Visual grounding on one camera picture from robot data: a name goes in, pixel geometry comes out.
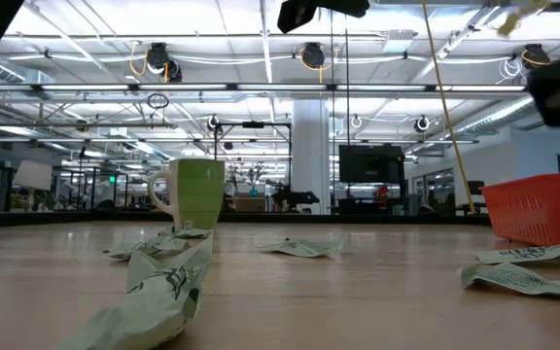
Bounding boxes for black office chair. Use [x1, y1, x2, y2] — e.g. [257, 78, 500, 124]
[465, 179, 486, 215]

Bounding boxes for black metal rig frame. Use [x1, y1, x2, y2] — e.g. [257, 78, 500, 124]
[213, 121, 294, 215]

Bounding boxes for green ceramic mug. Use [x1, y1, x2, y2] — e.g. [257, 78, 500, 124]
[147, 157, 227, 230]

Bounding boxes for brown wooden box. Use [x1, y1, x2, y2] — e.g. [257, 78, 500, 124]
[232, 195, 267, 213]

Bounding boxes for black aluminium table frame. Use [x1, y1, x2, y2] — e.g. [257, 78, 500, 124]
[0, 209, 494, 230]

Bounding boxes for black hanging cable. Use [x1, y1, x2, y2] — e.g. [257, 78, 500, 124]
[329, 9, 334, 215]
[345, 27, 351, 200]

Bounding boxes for orange plastic basket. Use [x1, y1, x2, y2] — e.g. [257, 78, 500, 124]
[479, 172, 560, 247]

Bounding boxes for yellow hanging cord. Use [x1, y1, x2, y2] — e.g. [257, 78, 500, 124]
[420, 0, 477, 215]

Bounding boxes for white board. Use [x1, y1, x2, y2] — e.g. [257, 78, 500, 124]
[12, 159, 54, 193]

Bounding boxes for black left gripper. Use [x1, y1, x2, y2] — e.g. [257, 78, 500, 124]
[276, 0, 371, 35]

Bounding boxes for pale green sweetener packet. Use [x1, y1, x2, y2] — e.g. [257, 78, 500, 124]
[158, 222, 212, 240]
[102, 234, 190, 262]
[55, 231, 215, 350]
[473, 240, 560, 266]
[257, 236, 345, 260]
[460, 262, 560, 300]
[497, 0, 552, 38]

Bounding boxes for black computer monitor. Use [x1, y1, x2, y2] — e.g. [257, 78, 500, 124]
[337, 144, 406, 185]

